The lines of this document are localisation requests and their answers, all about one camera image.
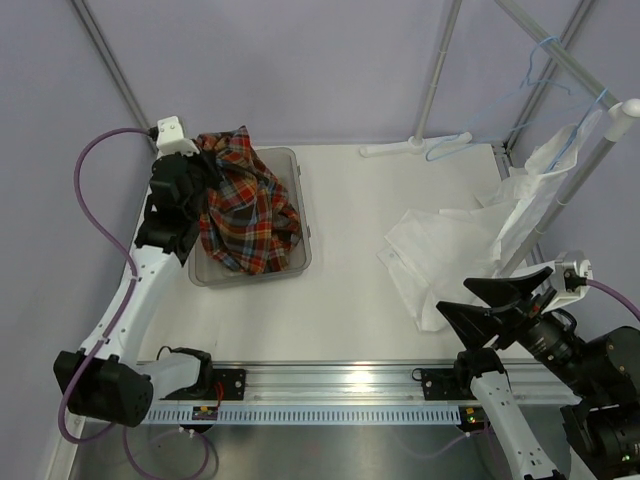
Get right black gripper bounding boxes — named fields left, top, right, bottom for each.
left=439, top=264, right=605, bottom=398

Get red plaid shirt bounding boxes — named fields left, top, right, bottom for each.
left=196, top=126, right=302, bottom=275

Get white shirt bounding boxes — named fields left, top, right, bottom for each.
left=378, top=124, right=578, bottom=332

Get light blue wire hanger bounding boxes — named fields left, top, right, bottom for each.
left=424, top=34, right=594, bottom=164

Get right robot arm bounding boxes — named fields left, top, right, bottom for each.
left=437, top=260, right=639, bottom=479

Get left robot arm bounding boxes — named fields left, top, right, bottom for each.
left=53, top=151, right=219, bottom=438

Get grey translucent plastic bin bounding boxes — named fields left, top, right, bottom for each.
left=187, top=146, right=314, bottom=289

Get white clothes rack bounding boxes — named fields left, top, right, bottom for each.
left=360, top=1, right=639, bottom=275

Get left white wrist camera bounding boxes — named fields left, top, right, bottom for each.
left=148, top=116, right=199, bottom=157

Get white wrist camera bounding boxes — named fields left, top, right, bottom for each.
left=546, top=250, right=593, bottom=311
left=148, top=116, right=199, bottom=157

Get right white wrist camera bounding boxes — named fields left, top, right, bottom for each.
left=546, top=250, right=593, bottom=311

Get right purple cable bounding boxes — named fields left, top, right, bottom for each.
left=399, top=279, right=640, bottom=459

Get purple cable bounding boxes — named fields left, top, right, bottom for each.
left=399, top=279, right=640, bottom=459
left=57, top=127, right=221, bottom=479

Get left aluminium frame post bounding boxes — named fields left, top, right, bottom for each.
left=68, top=0, right=152, bottom=131

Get aluminium frame post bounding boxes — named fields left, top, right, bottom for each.
left=68, top=0, right=152, bottom=131
left=504, top=0, right=599, bottom=154

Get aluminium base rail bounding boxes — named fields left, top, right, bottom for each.
left=134, top=359, right=581, bottom=407

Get white slotted cable duct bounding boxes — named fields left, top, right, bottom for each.
left=143, top=404, right=461, bottom=426

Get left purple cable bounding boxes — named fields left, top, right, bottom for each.
left=57, top=127, right=221, bottom=479

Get right aluminium frame post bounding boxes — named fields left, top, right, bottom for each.
left=504, top=0, right=599, bottom=154

